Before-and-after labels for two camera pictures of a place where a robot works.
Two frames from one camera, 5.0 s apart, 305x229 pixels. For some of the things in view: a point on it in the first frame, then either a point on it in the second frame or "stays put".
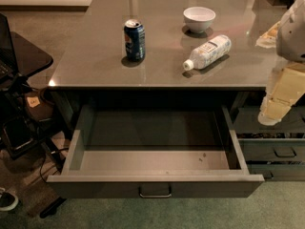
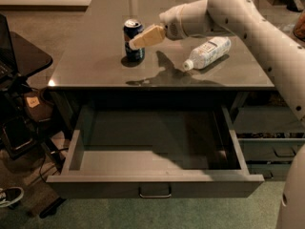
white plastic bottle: x=208 y=52 stays put
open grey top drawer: x=154 y=151 stays put
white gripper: x=292 y=35 -> x=173 y=24
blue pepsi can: x=134 y=40 stays put
